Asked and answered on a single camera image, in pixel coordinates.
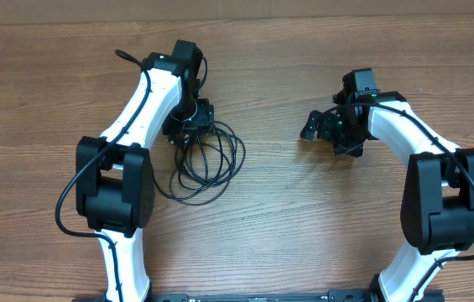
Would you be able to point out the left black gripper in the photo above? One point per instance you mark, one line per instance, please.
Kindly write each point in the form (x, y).
(205, 120)

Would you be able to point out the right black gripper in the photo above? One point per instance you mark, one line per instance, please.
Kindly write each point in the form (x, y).
(326, 121)

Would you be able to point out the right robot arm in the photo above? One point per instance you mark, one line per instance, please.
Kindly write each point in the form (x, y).
(437, 209)

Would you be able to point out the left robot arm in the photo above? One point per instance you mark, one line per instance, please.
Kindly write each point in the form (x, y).
(115, 188)

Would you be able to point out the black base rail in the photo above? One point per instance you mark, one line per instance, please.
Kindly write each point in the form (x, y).
(257, 298)

